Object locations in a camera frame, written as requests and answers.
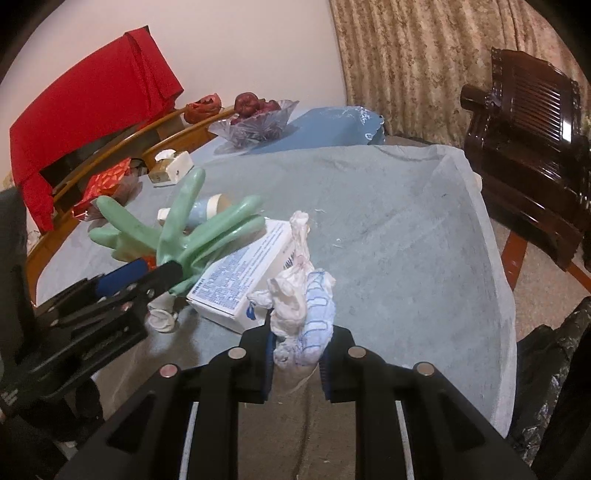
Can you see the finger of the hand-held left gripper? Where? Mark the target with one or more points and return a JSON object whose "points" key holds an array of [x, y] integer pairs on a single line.
{"points": [[161, 277], [120, 277]]}

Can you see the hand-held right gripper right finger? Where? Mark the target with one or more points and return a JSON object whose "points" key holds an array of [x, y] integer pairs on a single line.
{"points": [[325, 374]]}

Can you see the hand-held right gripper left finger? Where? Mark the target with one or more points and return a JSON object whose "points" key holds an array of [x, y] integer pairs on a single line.
{"points": [[269, 364]]}

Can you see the green rubber glove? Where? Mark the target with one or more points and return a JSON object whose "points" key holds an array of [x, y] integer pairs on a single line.
{"points": [[184, 240]]}

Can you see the blue striped white wrapper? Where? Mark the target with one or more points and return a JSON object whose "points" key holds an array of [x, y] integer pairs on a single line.
{"points": [[318, 314]]}

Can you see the white tissue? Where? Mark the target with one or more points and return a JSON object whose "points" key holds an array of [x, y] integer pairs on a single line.
{"points": [[291, 295]]}

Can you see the white printed carton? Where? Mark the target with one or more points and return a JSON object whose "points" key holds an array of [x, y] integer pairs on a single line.
{"points": [[240, 277]]}

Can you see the blue and white bottle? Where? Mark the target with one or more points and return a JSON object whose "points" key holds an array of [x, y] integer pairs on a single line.
{"points": [[207, 210]]}

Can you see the bin with black bag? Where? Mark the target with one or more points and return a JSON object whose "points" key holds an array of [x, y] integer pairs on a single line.
{"points": [[568, 346]]}

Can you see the glass dish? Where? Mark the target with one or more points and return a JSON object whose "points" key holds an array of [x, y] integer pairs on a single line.
{"points": [[127, 196]]}

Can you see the red patterned packet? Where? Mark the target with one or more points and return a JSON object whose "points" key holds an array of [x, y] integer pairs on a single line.
{"points": [[104, 182]]}

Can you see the white tissue box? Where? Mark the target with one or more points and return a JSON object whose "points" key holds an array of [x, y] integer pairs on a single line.
{"points": [[171, 166]]}

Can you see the black television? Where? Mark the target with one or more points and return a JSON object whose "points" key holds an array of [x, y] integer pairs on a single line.
{"points": [[64, 168]]}

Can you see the wooden television cabinet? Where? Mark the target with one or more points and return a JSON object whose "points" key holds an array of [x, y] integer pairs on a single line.
{"points": [[182, 138]]}

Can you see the red apple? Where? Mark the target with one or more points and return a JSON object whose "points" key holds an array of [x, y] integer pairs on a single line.
{"points": [[235, 121], [244, 102], [268, 106]]}

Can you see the glass fruit bowl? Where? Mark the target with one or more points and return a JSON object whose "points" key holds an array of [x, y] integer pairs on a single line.
{"points": [[258, 129]]}

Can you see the red cloth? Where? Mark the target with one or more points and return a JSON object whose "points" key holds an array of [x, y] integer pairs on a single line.
{"points": [[92, 101]]}

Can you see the blue embroidered tablecloth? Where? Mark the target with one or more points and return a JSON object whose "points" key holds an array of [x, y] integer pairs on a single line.
{"points": [[323, 124]]}

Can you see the dark wooden slatted armchair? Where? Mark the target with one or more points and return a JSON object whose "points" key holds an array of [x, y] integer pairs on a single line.
{"points": [[521, 138]]}

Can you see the beige floral curtain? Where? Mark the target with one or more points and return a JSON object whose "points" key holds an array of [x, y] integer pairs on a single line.
{"points": [[415, 55]]}

